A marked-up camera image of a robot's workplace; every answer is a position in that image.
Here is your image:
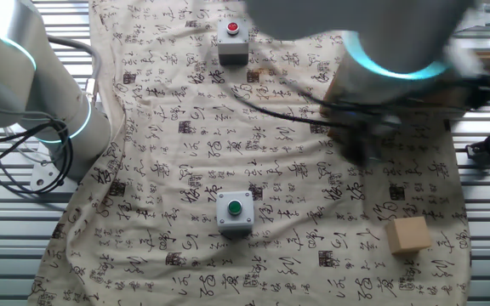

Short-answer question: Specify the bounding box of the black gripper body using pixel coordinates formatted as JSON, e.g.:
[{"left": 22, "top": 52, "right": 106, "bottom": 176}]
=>
[{"left": 329, "top": 114, "right": 395, "bottom": 167}]

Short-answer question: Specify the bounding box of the light wooden cube block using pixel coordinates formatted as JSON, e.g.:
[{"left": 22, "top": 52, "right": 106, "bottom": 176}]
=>
[{"left": 384, "top": 215, "right": 434, "bottom": 256}]

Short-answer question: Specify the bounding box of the grey box green button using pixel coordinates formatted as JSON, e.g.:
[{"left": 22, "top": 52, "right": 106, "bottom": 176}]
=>
[{"left": 215, "top": 190, "right": 255, "bottom": 239}]

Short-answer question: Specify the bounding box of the grey box red button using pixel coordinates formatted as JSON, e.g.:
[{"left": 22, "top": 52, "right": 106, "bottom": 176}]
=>
[{"left": 216, "top": 18, "right": 251, "bottom": 67}]

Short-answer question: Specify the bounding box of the beige calligraphy print cloth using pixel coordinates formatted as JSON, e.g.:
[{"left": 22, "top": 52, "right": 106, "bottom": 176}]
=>
[{"left": 26, "top": 0, "right": 472, "bottom": 306}]

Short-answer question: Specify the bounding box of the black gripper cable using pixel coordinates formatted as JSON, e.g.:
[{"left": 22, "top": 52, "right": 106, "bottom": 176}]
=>
[{"left": 223, "top": 82, "right": 399, "bottom": 131}]

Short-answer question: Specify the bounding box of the black cable bundle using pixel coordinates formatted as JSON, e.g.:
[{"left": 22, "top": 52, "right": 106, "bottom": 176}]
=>
[{"left": 0, "top": 116, "right": 75, "bottom": 197}]

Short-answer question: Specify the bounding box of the thick grey cable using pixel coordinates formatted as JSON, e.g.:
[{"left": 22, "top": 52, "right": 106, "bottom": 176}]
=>
[{"left": 47, "top": 36, "right": 104, "bottom": 107}]

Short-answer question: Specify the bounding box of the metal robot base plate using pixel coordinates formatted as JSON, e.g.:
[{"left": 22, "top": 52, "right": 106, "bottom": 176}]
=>
[{"left": 29, "top": 159, "right": 66, "bottom": 192}]

